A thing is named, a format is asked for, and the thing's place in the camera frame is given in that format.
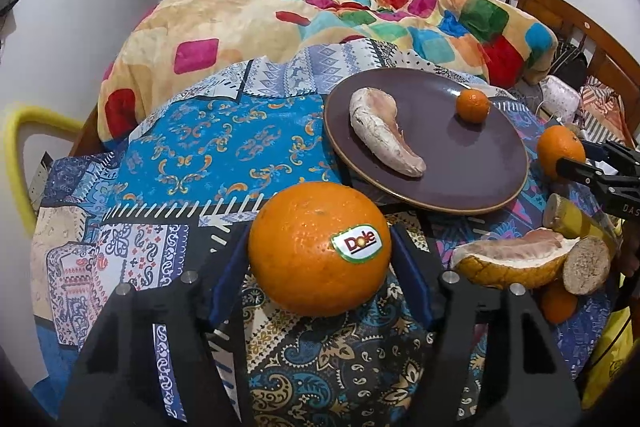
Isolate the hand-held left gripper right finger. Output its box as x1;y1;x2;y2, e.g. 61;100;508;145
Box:
387;222;583;427

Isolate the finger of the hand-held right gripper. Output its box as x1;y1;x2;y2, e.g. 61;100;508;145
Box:
580;139;640;175
556;158;640;190

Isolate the yellow banana piece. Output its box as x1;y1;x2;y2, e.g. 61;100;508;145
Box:
542;193;618;253

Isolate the black bag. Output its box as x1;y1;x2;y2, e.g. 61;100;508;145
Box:
550;39;590;90

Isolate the yellow bag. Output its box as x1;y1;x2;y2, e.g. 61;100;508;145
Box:
580;274;640;410

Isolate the patchwork bed sheet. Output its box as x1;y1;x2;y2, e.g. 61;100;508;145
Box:
30;39;621;427

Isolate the striped cloth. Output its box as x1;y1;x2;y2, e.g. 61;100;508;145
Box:
580;77;628;142

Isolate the plain orange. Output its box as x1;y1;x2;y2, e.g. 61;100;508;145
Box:
536;125;587;182

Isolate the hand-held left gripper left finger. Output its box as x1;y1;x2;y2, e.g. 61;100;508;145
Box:
57;224;258;427

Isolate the dark brown plate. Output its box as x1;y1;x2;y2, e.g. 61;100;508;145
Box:
323;68;530;215

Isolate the pink bag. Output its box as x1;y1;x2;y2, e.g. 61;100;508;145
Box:
540;76;583;122

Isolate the small tangerine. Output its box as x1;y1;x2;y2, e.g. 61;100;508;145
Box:
539;279;579;326
455;89;492;124

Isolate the pomelo piece with peel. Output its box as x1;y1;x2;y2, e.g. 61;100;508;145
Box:
451;228;582;291

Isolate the peeled pomelo segment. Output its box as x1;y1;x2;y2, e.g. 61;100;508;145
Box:
348;88;427;179

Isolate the colourful checked blanket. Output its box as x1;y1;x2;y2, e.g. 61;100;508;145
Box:
97;0;558;142

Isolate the yellow tube chair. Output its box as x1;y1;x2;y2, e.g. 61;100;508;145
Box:
4;104;86;212

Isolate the wooden headboard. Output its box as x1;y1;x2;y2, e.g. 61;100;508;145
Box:
489;0;640;128

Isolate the large orange with sticker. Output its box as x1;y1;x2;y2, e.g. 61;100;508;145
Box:
247;181;393;318

